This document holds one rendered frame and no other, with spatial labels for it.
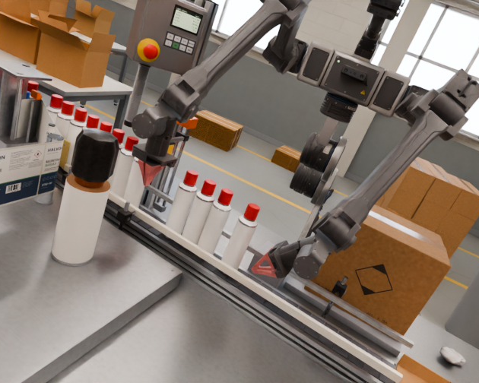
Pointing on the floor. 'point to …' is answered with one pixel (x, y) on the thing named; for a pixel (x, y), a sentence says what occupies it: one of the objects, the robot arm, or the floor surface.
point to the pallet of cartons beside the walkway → (435, 201)
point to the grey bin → (477, 311)
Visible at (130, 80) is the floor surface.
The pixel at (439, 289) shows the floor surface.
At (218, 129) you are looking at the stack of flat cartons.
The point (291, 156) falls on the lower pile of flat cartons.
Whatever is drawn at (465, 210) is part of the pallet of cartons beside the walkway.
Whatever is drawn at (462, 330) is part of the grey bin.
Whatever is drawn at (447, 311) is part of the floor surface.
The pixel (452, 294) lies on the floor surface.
